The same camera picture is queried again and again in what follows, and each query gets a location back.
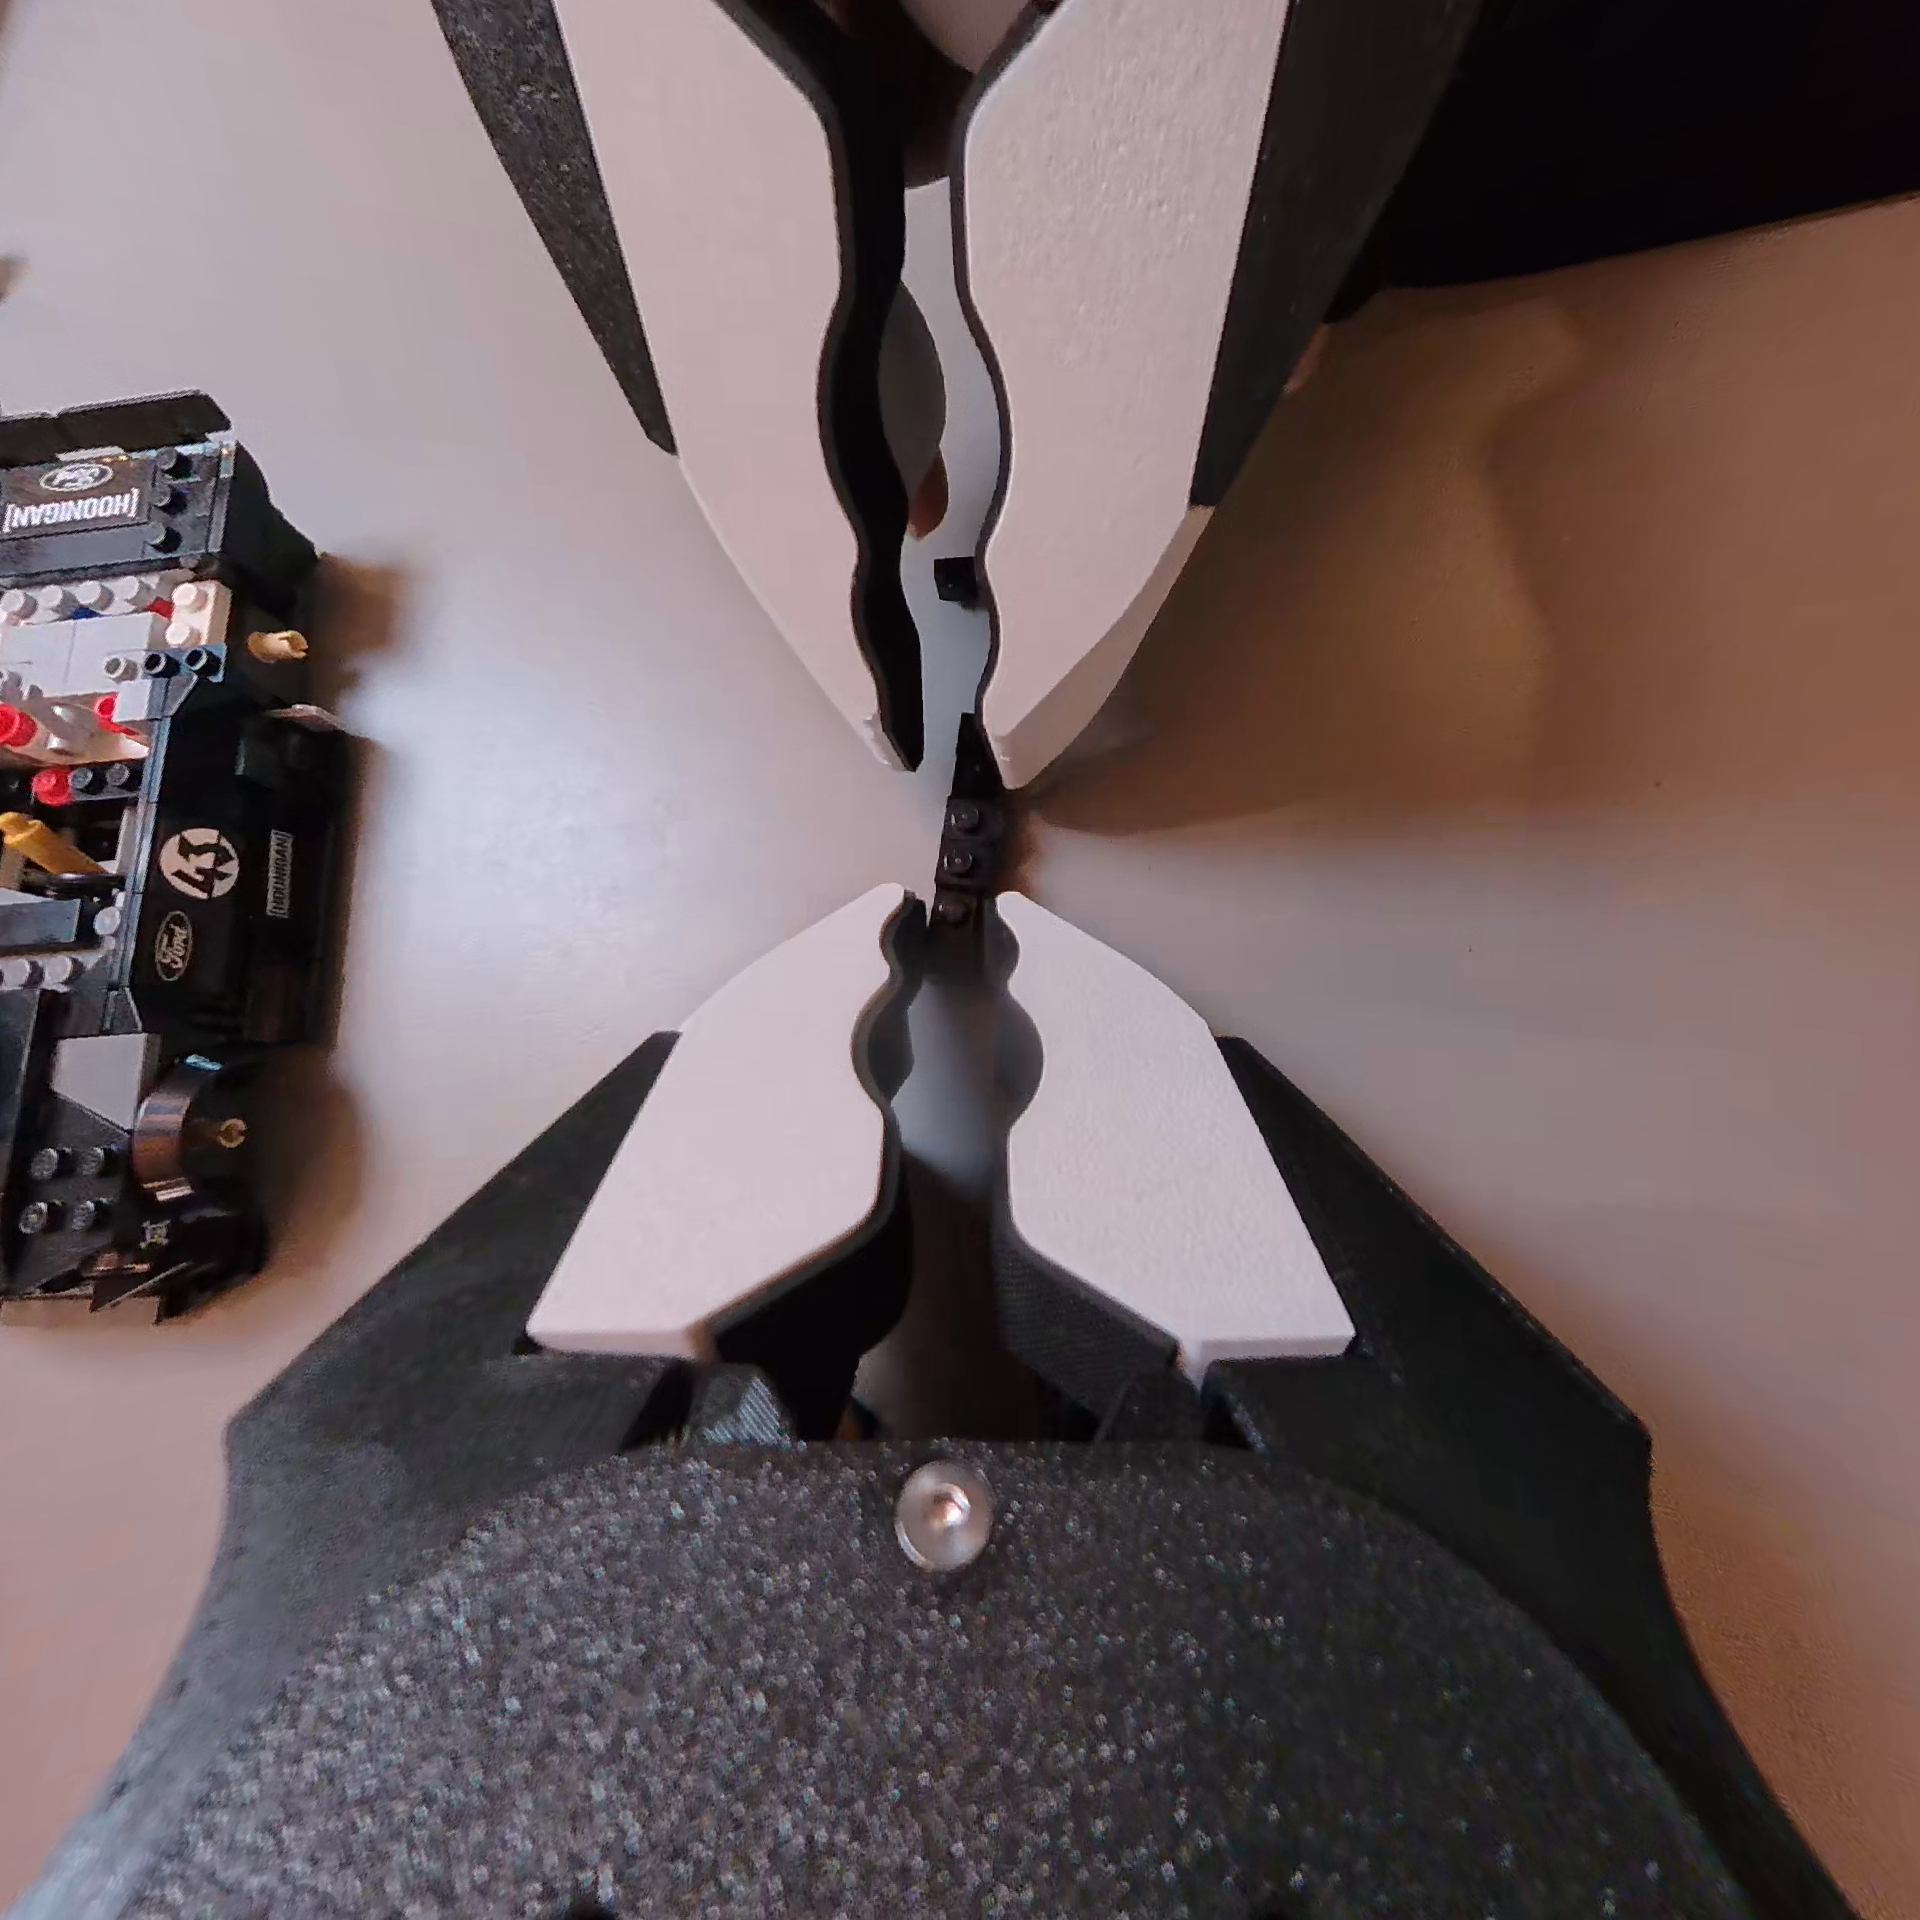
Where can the cluster of small black tiles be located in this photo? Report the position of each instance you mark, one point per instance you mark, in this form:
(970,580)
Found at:
(953,580)

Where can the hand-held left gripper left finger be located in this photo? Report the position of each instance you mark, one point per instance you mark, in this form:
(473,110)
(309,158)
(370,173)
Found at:
(722,1187)

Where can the black lego car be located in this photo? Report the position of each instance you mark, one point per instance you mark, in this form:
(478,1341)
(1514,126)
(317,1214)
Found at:
(153,871)

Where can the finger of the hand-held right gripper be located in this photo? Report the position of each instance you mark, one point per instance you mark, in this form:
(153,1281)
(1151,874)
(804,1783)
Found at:
(1126,270)
(722,270)

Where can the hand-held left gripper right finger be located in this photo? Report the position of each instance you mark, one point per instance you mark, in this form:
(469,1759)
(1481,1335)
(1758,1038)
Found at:
(1172,1187)

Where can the black long lego plate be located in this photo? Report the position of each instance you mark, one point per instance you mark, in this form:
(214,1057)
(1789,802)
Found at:
(962,826)

